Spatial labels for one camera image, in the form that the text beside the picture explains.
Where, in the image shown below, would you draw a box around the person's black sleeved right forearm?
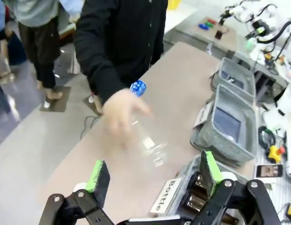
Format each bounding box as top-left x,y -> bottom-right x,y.
83,60 -> 132,106

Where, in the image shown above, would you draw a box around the black smartphone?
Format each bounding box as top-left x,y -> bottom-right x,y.
253,164 -> 283,179

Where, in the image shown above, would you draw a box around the person in black shirt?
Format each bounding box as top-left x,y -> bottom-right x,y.
73,0 -> 169,106

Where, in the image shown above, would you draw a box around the person's right hand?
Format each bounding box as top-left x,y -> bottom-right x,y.
102,88 -> 153,150

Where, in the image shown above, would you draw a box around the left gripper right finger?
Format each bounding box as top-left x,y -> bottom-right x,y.
189,150 -> 282,225

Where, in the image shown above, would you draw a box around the person in blue top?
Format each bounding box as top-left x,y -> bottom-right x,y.
0,0 -> 28,80

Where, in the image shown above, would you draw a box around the white plastic label card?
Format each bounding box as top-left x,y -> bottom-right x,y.
193,104 -> 214,129

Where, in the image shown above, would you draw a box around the brown glass bottle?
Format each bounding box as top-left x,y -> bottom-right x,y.
189,172 -> 208,191
220,211 -> 240,225
182,192 -> 207,213

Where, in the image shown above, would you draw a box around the grey fabric bin middle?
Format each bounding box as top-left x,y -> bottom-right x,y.
190,84 -> 258,165

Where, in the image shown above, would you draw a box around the person in grey sweater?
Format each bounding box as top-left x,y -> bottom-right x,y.
9,0 -> 64,104

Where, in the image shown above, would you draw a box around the white robot arm black cables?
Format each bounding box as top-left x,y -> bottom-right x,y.
220,0 -> 291,47

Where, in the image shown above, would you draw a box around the grey fabric basket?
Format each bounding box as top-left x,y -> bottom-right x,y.
210,57 -> 256,104

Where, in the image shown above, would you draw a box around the grey bin with brown bottles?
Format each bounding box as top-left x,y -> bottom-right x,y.
165,153 -> 251,225

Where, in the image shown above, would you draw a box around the clear crushed plastic bottle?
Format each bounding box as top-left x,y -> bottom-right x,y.
129,79 -> 171,168

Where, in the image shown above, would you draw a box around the black floor cable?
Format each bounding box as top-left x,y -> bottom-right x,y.
80,114 -> 102,140

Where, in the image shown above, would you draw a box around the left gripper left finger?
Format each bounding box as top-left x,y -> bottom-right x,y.
38,159 -> 118,225

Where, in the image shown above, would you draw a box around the coiled black cable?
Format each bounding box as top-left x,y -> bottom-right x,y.
257,125 -> 277,151

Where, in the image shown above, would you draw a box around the white bottle label card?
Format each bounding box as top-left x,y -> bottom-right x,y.
149,177 -> 183,214

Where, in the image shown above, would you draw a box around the yellow emergency stop button box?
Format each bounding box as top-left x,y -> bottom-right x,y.
267,144 -> 287,164

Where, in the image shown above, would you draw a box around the grey work table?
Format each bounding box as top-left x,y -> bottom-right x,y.
175,15 -> 239,58

